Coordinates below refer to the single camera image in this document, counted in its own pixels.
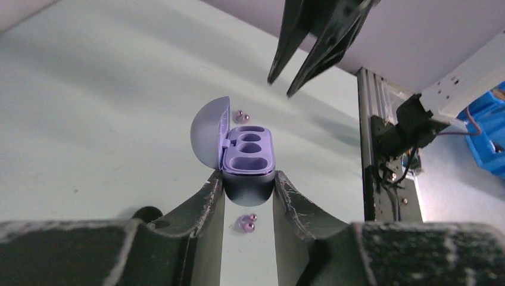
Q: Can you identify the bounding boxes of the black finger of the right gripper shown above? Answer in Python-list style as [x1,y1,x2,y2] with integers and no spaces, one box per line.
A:
[267,0,316,85]
[286,0,379,98]

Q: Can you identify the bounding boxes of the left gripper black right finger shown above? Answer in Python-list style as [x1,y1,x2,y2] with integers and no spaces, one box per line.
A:
[273,170,348,285]

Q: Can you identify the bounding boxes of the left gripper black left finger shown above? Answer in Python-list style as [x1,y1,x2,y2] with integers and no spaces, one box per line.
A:
[147,171,225,285]

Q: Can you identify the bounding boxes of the purple earbud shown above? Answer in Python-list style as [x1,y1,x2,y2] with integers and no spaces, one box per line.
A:
[235,110,250,124]
[236,213,258,233]

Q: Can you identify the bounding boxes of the purple earbud charging case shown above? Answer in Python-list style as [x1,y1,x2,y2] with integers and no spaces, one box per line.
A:
[190,97,276,207]

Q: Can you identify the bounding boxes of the black earbud charging case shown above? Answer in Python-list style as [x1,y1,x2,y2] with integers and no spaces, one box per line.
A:
[132,206,163,223]

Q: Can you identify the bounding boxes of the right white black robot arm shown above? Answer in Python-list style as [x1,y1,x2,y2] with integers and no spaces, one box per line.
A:
[267,1,504,157]

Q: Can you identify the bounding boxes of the blue plastic bin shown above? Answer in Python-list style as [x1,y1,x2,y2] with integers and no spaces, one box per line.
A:
[466,91,504,179]

